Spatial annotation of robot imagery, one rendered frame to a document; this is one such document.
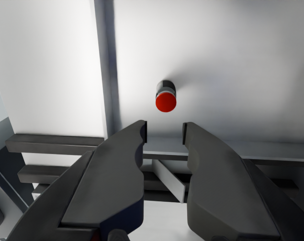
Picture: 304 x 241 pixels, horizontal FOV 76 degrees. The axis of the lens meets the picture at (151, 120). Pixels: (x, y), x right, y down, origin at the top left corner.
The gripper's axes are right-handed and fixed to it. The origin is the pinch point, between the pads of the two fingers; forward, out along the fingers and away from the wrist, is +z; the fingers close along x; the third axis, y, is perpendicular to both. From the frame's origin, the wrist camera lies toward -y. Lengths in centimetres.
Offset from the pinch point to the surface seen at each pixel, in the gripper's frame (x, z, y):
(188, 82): 2.7, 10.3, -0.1
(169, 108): 0.5, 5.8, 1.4
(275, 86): 12.6, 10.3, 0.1
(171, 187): 1.4, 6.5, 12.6
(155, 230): -0.3, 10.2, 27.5
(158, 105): -0.6, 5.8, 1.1
